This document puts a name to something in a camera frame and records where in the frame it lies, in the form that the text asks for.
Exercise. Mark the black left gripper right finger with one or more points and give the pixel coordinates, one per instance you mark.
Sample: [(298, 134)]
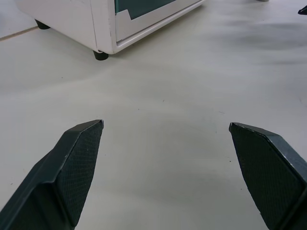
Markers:
[(268, 172)]

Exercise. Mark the black right gripper tip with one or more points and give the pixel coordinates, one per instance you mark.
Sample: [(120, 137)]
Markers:
[(303, 10)]

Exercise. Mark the white toaster oven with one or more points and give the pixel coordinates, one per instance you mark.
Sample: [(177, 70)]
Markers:
[(100, 21)]

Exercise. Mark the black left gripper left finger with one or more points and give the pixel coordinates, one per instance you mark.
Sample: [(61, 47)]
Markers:
[(60, 172)]

